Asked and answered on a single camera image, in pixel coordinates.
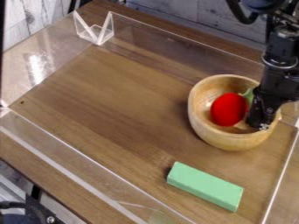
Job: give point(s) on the black clamp with bolt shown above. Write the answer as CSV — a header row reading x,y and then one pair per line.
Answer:
x,y
38,213

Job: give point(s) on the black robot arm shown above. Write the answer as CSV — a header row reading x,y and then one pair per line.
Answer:
x,y
282,27

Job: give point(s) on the green rectangular block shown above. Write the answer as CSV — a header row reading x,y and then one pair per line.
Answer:
x,y
206,186

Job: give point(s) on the red round plush tomato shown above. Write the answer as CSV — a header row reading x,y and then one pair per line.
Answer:
x,y
230,107

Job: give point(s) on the wooden bowl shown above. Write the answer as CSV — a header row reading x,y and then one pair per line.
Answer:
x,y
237,137

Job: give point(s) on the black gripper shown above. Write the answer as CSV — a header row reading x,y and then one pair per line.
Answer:
x,y
278,89

